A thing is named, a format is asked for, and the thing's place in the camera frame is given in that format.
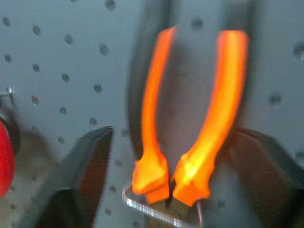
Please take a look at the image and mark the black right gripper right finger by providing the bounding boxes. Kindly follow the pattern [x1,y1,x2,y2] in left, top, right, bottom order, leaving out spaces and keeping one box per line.
[213,128,304,228]

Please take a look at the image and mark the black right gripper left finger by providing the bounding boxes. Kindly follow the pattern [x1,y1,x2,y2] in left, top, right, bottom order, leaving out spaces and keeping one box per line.
[20,126,114,228]

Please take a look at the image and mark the orange and black handled pliers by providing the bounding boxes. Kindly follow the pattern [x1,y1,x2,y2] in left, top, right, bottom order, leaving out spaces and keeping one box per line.
[127,0,260,214]

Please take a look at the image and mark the silver metal pegboard hook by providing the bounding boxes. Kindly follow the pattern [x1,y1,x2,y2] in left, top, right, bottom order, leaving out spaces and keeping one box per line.
[122,184,205,228]

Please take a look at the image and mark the small silver pegboard hook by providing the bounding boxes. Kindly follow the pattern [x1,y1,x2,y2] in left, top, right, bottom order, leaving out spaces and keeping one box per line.
[0,85,14,103]

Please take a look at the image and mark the red and black tool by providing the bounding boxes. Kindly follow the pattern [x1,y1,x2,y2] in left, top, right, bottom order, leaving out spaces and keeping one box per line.
[0,104,21,198]

